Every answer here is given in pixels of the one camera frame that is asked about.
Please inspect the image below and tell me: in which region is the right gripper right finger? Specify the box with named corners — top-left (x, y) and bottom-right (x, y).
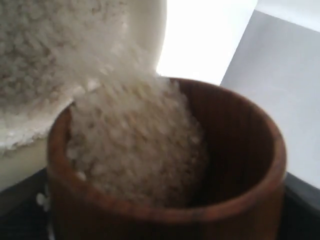
top-left (282, 173), bottom-right (320, 240)

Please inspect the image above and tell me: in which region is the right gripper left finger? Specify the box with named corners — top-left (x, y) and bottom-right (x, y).
top-left (0, 169), bottom-right (54, 240)

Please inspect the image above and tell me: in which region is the brown wooden cup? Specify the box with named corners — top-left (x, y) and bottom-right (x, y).
top-left (47, 78), bottom-right (286, 240)

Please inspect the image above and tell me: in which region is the small cream bowl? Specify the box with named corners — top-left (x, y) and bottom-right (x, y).
top-left (0, 0), bottom-right (168, 151)

